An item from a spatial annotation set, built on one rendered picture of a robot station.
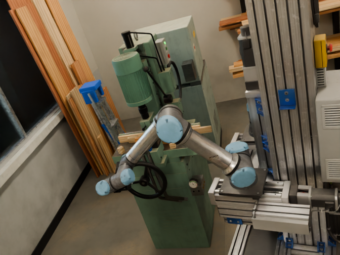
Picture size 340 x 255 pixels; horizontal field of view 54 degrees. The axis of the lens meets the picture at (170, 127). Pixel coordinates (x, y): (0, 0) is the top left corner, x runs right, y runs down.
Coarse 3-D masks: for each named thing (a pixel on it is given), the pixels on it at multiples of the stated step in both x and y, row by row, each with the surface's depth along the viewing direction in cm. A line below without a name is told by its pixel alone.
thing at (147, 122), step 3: (153, 111) 229; (150, 114) 226; (153, 114) 227; (150, 117) 222; (153, 117) 227; (141, 120) 221; (144, 120) 220; (147, 120) 219; (150, 120) 220; (153, 120) 226; (141, 123) 220; (144, 123) 220; (147, 123) 219; (150, 123) 220; (141, 126) 221; (147, 126) 220
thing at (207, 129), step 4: (192, 128) 221; (196, 128) 219; (200, 128) 218; (204, 128) 217; (208, 128) 216; (200, 132) 219; (204, 132) 218; (208, 132) 218; (136, 136) 233; (128, 140) 234; (132, 140) 234
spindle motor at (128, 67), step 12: (120, 60) 197; (132, 60) 197; (120, 72) 200; (132, 72) 200; (144, 72) 208; (120, 84) 207; (132, 84) 203; (144, 84) 207; (132, 96) 207; (144, 96) 208
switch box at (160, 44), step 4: (156, 40) 229; (160, 40) 225; (164, 40) 229; (156, 44) 224; (160, 44) 223; (160, 48) 225; (164, 48) 226; (156, 52) 227; (160, 52) 226; (164, 52) 226; (168, 52) 234; (160, 56) 228; (164, 56) 227; (164, 60) 228; (168, 60) 231; (160, 64) 231; (164, 64) 230
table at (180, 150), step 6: (120, 144) 237; (126, 144) 235; (132, 144) 233; (168, 144) 219; (180, 144) 215; (126, 150) 227; (168, 150) 212; (174, 150) 212; (180, 150) 211; (186, 150) 210; (114, 156) 224; (120, 156) 223; (168, 156) 215; (174, 156) 214; (180, 156) 213; (114, 162) 227; (162, 162) 207; (144, 168) 212
